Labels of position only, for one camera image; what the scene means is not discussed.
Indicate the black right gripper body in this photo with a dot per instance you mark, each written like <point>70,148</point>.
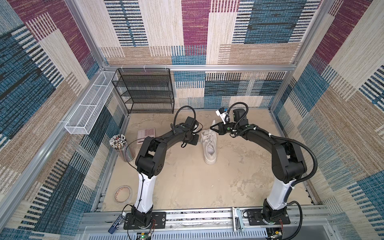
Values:
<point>226,128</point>

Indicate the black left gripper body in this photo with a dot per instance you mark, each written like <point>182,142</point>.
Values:
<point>193,139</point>

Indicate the white sneaker shoe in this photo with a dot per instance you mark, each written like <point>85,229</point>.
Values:
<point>209,143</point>

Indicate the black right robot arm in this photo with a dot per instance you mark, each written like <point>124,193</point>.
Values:
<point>288,164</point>

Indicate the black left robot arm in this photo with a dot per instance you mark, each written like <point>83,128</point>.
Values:
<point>150,162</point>

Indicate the black mesh shelf rack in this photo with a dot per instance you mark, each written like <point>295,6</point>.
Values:
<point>145,90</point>

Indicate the clear cup of pencils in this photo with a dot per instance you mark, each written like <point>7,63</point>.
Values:
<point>120,144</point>

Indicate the clear tape roll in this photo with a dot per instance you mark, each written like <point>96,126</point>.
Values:
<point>123,194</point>

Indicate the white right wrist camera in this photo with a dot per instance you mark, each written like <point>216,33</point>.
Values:
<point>224,115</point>

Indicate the white wire mesh tray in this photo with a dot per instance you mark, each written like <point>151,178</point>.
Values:
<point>87,112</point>

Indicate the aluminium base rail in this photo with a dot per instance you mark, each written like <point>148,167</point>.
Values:
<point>213,224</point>

